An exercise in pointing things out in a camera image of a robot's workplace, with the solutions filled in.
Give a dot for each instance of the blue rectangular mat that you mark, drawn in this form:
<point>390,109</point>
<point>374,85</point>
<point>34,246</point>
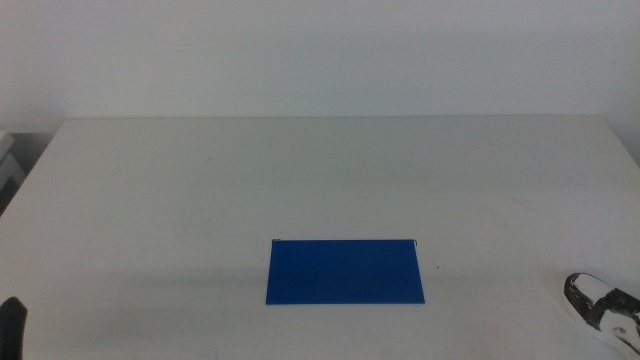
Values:
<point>345,272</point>

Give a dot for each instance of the white shelf unit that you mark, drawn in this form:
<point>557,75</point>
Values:
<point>7,167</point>

